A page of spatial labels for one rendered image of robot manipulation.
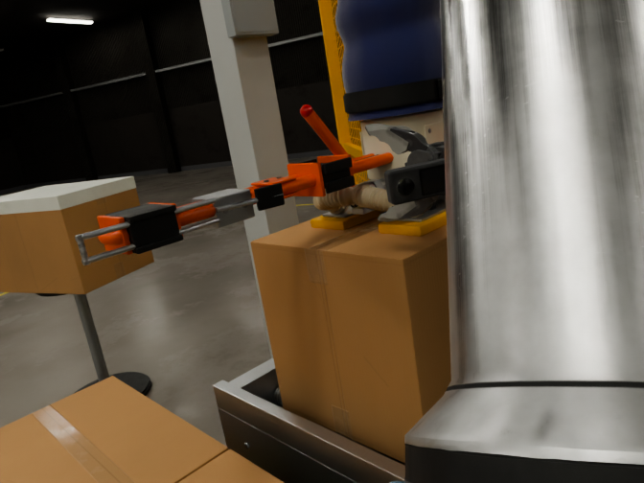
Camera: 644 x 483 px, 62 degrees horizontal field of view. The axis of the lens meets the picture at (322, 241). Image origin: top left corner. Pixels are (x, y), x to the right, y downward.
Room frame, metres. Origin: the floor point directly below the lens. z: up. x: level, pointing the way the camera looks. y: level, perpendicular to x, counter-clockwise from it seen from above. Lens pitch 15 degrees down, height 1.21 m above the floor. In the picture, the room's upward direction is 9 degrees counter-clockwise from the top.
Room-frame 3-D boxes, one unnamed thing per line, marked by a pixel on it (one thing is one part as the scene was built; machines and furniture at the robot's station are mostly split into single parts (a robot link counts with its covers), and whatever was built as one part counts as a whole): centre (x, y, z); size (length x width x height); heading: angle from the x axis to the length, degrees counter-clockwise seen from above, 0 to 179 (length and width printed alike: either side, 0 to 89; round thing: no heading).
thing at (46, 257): (2.37, 1.13, 0.82); 0.60 x 0.40 x 0.40; 62
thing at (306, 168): (0.97, -0.02, 1.08); 0.10 x 0.08 x 0.06; 42
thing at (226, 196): (0.83, 0.14, 1.07); 0.07 x 0.07 x 0.04; 42
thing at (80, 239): (0.74, 0.17, 1.08); 0.31 x 0.03 x 0.05; 132
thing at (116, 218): (0.74, 0.25, 1.08); 0.08 x 0.07 x 0.05; 132
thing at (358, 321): (1.15, -0.21, 0.75); 0.60 x 0.40 x 0.40; 133
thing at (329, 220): (1.21, -0.14, 0.97); 0.34 x 0.10 x 0.05; 132
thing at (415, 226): (1.07, -0.27, 0.98); 0.34 x 0.10 x 0.05; 132
